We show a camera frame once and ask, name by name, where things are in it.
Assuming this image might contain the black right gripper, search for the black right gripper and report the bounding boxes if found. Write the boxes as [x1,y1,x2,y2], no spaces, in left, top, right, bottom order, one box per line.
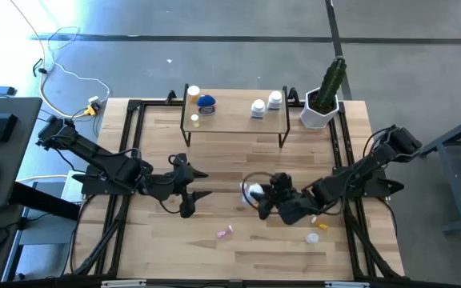
[257,171,316,226]

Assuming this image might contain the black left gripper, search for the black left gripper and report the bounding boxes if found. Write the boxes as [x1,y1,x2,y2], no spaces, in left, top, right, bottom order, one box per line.
[150,153,213,219]

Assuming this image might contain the light pink pill vial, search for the light pink pill vial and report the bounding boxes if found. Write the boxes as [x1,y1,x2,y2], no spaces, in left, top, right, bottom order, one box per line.
[215,225,235,240]

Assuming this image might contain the Tums bottle blue cap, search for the Tums bottle blue cap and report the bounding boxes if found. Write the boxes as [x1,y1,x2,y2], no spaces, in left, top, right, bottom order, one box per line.
[196,94,217,117]

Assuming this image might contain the large orange pill bottle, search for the large orange pill bottle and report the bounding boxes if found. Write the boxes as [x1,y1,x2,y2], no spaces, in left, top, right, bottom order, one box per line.
[186,85,202,105]

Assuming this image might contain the short white pill bottle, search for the short white pill bottle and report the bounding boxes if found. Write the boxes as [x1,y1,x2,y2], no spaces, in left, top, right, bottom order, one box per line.
[250,98,267,120]

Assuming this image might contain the tall white pill bottle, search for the tall white pill bottle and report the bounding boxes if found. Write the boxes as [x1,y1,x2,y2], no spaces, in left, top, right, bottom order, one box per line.
[267,90,283,111]

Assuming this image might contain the wooden shelf black metal legs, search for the wooden shelf black metal legs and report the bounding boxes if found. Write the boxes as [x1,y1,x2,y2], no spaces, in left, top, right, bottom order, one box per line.
[179,82,291,150]

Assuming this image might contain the white hexagonal planter pot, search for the white hexagonal planter pot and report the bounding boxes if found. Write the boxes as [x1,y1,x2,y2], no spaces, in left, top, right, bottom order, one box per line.
[299,86,340,130]

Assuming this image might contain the white box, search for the white box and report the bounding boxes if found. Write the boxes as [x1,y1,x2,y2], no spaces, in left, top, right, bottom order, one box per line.
[61,170,86,204]

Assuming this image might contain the green cactus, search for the green cactus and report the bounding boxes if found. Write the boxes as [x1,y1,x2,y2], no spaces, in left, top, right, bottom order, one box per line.
[313,57,347,115]

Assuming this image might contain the black desk beam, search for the black desk beam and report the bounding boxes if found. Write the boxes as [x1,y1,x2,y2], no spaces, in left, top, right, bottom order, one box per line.
[9,182,82,222]

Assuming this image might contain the blue-grey metal stand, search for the blue-grey metal stand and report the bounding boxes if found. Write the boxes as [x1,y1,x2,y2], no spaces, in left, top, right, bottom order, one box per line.
[415,107,461,235]

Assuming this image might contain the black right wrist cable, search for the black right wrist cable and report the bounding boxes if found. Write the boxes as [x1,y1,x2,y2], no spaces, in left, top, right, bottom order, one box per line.
[240,171,275,207]

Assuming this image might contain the black aluminium rig frame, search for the black aluminium rig frame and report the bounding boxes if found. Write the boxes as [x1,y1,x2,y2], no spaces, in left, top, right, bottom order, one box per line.
[64,86,407,288]

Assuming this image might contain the silver aluminium bracket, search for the silver aluminium bracket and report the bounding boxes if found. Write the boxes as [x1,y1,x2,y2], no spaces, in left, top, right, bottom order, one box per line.
[100,279,147,288]
[324,281,371,288]

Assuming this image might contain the white floor cable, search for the white floor cable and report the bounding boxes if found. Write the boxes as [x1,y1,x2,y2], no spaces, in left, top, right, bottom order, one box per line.
[38,26,114,121]

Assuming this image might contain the short black floor cable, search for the short black floor cable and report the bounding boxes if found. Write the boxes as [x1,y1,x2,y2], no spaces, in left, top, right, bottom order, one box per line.
[32,58,50,78]

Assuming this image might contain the yellow floor cable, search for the yellow floor cable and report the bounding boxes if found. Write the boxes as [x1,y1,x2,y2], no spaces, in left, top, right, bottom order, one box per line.
[8,0,95,119]

